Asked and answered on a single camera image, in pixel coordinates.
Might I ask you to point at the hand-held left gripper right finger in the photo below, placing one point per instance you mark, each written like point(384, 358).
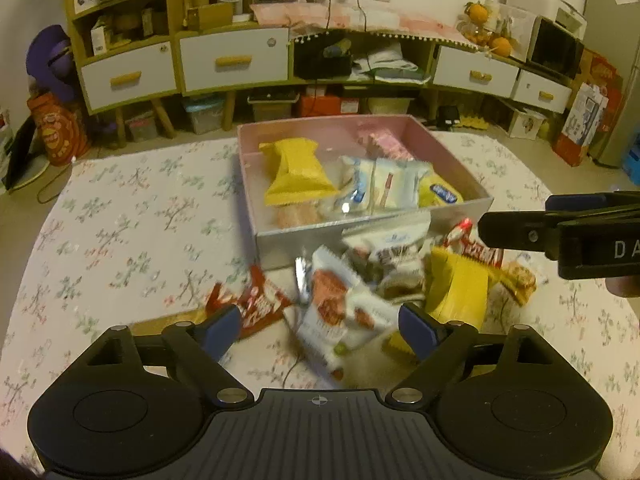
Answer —
point(417, 330)

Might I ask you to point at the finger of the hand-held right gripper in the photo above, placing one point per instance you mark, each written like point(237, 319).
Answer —
point(515, 230)
point(570, 202)

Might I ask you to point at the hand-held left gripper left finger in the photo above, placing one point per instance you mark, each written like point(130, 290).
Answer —
point(222, 332)

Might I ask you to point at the dark red snack packet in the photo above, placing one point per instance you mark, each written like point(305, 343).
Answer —
point(260, 305)

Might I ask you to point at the plain yellow snack packet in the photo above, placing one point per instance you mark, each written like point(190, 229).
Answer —
point(460, 290)

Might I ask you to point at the gold bar snack packet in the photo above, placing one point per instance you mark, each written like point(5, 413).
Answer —
point(150, 324)

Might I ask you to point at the yellow packet with blue label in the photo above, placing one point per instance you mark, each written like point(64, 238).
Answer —
point(440, 192)

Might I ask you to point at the white packet with nut picture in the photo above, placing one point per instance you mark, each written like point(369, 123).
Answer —
point(330, 300)

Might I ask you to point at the small silver packet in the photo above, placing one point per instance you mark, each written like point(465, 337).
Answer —
point(301, 280)

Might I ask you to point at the white serrated snack packet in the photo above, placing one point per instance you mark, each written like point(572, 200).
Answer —
point(390, 235)

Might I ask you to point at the pink cardboard box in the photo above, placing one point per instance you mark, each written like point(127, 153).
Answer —
point(280, 245)

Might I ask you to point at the white and grey snack packet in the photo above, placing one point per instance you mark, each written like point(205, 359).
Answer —
point(400, 185)

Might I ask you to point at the clear biscuit packet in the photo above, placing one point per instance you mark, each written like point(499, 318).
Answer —
point(297, 215)

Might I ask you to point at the white bread packet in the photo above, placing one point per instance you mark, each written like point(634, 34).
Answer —
point(357, 180)

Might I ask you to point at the large yellow snack packet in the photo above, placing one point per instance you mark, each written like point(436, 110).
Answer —
point(300, 175)

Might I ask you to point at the person's right hand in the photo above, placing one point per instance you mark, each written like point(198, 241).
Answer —
point(625, 287)

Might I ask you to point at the white patterned box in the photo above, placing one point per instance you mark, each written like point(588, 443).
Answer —
point(527, 125)

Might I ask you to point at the red and white gift bags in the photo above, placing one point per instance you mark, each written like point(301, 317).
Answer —
point(587, 110)

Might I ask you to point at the yellow foam mat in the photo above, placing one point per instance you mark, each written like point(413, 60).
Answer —
point(474, 122)

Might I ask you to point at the black power adapter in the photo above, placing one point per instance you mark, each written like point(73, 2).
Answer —
point(450, 116)

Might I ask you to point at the grey refrigerator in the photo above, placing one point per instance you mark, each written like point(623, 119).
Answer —
point(615, 60)

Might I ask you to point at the black microwave oven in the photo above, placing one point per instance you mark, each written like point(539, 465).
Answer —
point(555, 47)

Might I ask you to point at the orange fruit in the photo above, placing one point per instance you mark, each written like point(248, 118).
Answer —
point(502, 46)
point(478, 12)

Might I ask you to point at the clear bin with pale contents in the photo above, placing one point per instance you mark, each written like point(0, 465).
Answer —
point(390, 105)

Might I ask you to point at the oranges in clear container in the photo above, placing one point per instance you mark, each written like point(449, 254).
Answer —
point(475, 32)

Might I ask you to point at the stack of loose papers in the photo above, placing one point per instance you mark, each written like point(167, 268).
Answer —
point(392, 62)

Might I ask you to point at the blue-lidded plastic bin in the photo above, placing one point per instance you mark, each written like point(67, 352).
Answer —
point(202, 117)

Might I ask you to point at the small clear plastic bin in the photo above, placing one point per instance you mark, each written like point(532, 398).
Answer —
point(142, 127)

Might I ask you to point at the red flat box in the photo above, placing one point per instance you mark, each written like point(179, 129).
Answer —
point(322, 106)

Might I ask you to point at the clear bin with dark contents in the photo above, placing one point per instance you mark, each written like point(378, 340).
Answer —
point(270, 107)

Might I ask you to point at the pink cloth runner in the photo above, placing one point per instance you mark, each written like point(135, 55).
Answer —
point(380, 20)

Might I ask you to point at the orange printed bag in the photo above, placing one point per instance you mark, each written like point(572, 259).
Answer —
point(57, 132)

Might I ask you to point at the black flat board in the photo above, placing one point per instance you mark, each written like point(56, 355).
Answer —
point(22, 155)

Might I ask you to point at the tall wooden shelf cabinet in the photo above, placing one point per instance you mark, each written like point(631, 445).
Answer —
point(170, 25)

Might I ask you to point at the small cardboard box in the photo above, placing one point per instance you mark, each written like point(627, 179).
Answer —
point(210, 17)

